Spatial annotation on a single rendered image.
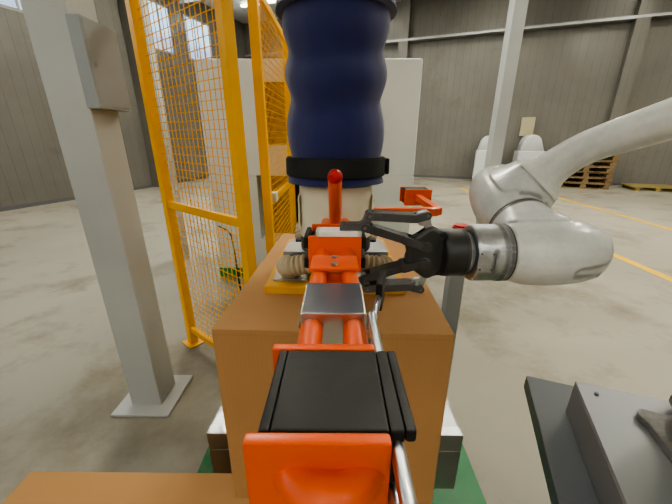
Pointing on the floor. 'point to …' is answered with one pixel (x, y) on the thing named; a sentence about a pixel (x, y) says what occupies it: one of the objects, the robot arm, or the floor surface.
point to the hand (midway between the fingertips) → (336, 252)
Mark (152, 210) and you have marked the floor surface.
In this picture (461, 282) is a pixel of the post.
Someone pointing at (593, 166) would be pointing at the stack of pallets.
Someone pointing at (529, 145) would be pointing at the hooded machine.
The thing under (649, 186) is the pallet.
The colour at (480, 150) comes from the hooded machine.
